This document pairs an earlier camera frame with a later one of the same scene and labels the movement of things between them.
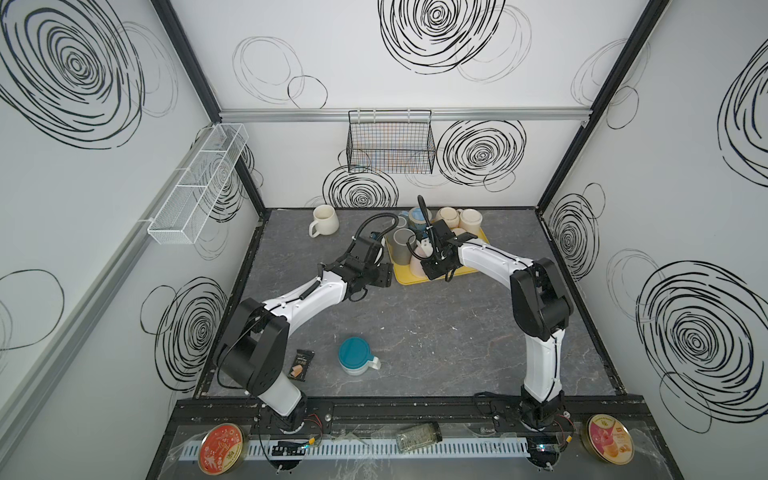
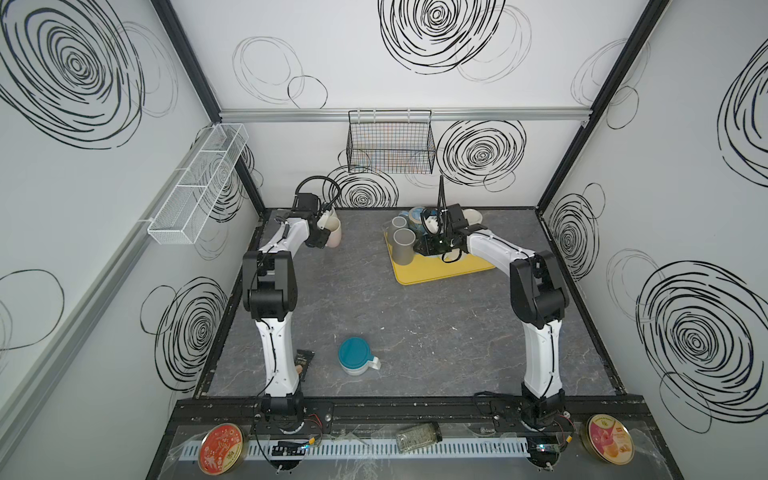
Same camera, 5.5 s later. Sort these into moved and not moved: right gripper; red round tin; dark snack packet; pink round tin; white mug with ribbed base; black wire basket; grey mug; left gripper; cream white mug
Moved: right gripper; left gripper; cream white mug
Not moved: dark snack packet; black wire basket; grey mug; red round tin; white mug with ribbed base; pink round tin
